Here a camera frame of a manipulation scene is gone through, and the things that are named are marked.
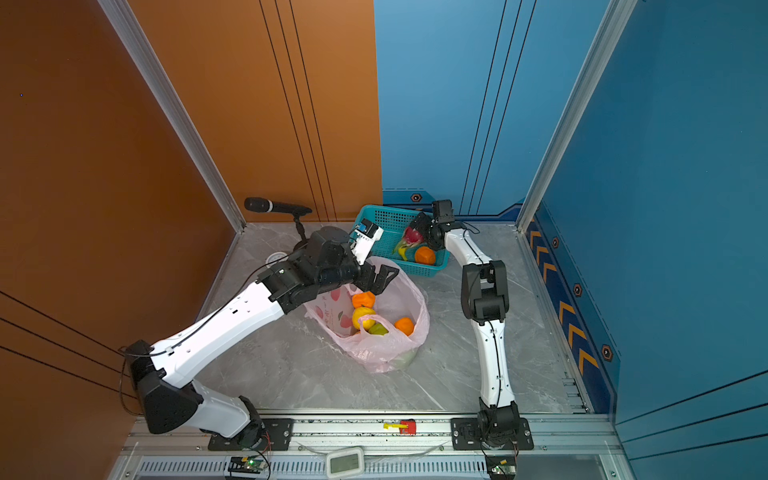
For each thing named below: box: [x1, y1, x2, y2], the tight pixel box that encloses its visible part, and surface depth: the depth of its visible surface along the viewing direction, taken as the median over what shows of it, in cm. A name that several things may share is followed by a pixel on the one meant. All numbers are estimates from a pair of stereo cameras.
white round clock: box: [266, 252, 289, 269], surface depth 107 cm
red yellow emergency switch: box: [383, 419, 417, 435], surface depth 75 cm
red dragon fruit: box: [396, 226, 424, 255], surface depth 107 cm
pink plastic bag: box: [304, 258, 431, 374], surface depth 77 cm
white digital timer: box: [326, 448, 364, 479], surface depth 69 cm
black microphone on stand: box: [244, 197, 312, 251], surface depth 88 cm
